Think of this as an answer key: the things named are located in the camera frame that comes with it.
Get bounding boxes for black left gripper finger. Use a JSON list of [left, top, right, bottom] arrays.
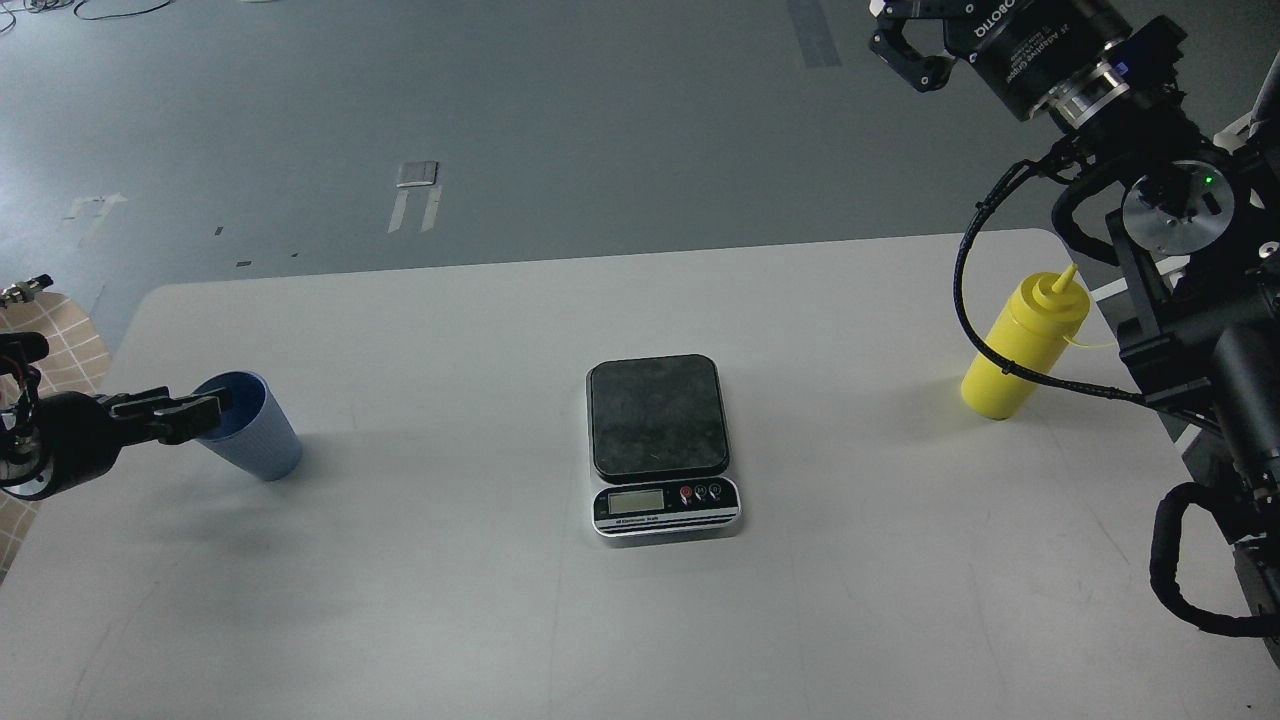
[[120, 415, 221, 446], [108, 388, 236, 419]]

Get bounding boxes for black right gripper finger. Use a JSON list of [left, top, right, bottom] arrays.
[[868, 1, 961, 94]]

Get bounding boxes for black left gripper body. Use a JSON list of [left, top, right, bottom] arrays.
[[3, 392, 123, 501]]

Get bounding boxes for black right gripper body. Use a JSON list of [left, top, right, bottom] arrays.
[[943, 1, 1133, 120]]

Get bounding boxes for blue ribbed cup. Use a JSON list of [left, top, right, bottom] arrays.
[[195, 372, 303, 482]]

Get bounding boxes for yellow squeeze bottle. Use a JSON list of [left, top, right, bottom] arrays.
[[960, 264, 1098, 420]]

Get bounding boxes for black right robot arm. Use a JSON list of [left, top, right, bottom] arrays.
[[869, 1, 1277, 659]]

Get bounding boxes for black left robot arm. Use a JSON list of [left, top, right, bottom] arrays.
[[1, 274, 236, 502]]

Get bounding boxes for digital kitchen scale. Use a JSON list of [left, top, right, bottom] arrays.
[[585, 354, 744, 543]]

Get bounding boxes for grey floor plate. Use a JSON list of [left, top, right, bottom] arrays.
[[396, 160, 440, 190]]

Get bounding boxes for black floor cable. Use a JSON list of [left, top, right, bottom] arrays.
[[0, 0, 175, 36]]

